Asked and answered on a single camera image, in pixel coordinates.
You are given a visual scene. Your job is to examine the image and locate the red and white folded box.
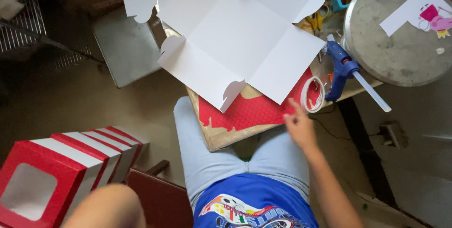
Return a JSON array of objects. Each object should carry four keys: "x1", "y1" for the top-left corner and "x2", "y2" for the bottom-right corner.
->
[
  {"x1": 82, "y1": 128, "x2": 139, "y2": 185},
  {"x1": 106, "y1": 125, "x2": 150, "y2": 183},
  {"x1": 51, "y1": 131, "x2": 123, "y2": 190}
]

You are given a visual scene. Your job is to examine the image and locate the round grey metal tray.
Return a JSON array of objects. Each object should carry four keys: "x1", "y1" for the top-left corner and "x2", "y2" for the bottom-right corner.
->
[{"x1": 343, "y1": 0, "x2": 452, "y2": 87}]

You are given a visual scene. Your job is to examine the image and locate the yellow-handled scissors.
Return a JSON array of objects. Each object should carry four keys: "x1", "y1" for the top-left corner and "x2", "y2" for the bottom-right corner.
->
[{"x1": 304, "y1": 4, "x2": 330, "y2": 32}]

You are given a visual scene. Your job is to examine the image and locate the large white unfolded cardboard box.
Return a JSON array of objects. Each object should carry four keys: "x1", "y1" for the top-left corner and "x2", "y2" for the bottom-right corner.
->
[{"x1": 156, "y1": 0, "x2": 329, "y2": 113}]

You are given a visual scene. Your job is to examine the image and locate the metal floor bracket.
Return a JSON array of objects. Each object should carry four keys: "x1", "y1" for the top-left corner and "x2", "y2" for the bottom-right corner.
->
[{"x1": 379, "y1": 120, "x2": 409, "y2": 150}]

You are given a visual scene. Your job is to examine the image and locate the black power cable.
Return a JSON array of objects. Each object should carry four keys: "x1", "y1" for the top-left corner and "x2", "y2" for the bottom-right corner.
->
[{"x1": 309, "y1": 111, "x2": 354, "y2": 141}]

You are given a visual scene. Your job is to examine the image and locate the blue hot glue gun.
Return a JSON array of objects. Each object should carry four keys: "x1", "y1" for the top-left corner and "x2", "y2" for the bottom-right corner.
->
[{"x1": 324, "y1": 40, "x2": 361, "y2": 102}]

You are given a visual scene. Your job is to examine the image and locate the dark red wooden chair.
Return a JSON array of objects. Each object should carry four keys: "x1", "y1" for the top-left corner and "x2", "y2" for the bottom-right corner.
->
[{"x1": 126, "y1": 160, "x2": 194, "y2": 228}]

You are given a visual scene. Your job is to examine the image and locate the white paper with pink cutout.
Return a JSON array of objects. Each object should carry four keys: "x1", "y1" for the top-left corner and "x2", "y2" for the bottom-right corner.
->
[{"x1": 379, "y1": 0, "x2": 452, "y2": 39}]

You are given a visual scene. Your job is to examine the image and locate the blue printed shirt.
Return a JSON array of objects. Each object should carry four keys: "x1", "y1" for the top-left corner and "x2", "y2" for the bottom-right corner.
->
[{"x1": 192, "y1": 172, "x2": 320, "y2": 228}]

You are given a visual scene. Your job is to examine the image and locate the red box with clear window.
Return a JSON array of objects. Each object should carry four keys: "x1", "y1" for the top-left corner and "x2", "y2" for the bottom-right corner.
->
[{"x1": 0, "y1": 138, "x2": 104, "y2": 228}]

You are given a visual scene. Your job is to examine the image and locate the person's right hand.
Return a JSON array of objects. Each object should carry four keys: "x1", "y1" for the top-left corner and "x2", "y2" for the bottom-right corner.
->
[{"x1": 282, "y1": 97, "x2": 319, "y2": 152}]

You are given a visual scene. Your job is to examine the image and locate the grey square metal stool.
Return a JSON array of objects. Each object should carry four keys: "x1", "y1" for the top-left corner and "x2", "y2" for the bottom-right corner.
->
[{"x1": 91, "y1": 7, "x2": 164, "y2": 89}]

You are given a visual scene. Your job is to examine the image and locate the translucent glue stick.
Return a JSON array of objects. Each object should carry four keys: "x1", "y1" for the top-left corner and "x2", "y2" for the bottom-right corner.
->
[{"x1": 352, "y1": 71, "x2": 392, "y2": 113}]

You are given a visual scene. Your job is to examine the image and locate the white double-sided tape roll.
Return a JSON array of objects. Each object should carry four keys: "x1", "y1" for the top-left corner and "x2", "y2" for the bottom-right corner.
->
[{"x1": 300, "y1": 76, "x2": 326, "y2": 113}]

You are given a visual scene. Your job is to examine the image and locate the metal wire rack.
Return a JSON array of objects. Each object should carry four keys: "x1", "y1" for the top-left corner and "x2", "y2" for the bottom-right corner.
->
[{"x1": 0, "y1": 0, "x2": 93, "y2": 70}]

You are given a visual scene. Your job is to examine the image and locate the red quilted cardboard sheet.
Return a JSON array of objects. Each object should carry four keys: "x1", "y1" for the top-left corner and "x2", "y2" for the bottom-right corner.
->
[{"x1": 198, "y1": 66, "x2": 320, "y2": 132}]

